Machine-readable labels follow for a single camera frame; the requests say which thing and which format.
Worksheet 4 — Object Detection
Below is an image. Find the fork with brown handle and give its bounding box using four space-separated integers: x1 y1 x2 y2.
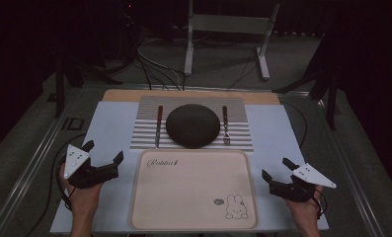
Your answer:
221 105 232 147

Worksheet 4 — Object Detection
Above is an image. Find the thin black floor cable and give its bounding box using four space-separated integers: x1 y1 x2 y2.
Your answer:
225 45 261 92

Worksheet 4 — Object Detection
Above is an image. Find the white metal stand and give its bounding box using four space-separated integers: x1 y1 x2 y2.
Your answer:
183 0 281 81

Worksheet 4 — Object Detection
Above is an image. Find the beige tray with rabbit print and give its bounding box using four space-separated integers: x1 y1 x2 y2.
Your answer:
127 148 260 231

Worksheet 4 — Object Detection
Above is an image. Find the dark round plate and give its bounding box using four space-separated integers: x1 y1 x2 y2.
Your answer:
165 103 221 149

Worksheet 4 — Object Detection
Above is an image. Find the person's left hand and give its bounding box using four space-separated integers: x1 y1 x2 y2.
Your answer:
58 163 105 228

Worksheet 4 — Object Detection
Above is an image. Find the black tripod stand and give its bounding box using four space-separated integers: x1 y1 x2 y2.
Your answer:
272 33 342 131
52 48 124 119

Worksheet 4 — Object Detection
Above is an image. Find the right hand-held gripper black cable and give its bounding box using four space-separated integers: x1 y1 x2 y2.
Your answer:
311 189 329 220

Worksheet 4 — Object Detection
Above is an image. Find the bundle of black floor cables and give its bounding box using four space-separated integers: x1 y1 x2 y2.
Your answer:
136 38 187 92

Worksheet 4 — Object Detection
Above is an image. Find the person's right hand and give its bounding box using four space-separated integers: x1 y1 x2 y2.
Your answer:
283 185 325 228

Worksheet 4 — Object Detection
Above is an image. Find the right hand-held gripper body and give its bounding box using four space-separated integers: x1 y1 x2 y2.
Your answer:
270 163 338 202

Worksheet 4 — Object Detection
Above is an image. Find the grey striped placemat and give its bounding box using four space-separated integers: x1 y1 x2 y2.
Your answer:
129 95 255 153

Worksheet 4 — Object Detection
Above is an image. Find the aluminium floor rail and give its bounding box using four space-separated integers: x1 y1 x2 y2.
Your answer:
0 110 70 237
311 98 386 237

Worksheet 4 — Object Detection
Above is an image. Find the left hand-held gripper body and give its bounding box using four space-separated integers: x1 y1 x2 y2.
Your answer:
63 143 119 190

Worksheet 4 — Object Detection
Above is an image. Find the white table sheet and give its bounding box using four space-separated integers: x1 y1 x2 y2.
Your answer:
49 100 330 235

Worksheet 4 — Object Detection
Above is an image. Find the knife with brown handle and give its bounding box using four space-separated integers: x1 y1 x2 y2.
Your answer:
154 105 164 149

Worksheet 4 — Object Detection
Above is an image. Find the left hand-held gripper black cable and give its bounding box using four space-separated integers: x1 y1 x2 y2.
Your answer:
25 132 88 237

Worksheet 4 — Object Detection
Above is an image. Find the hand-held gripper black cable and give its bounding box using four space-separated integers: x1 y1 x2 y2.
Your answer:
311 189 329 220
25 132 88 237

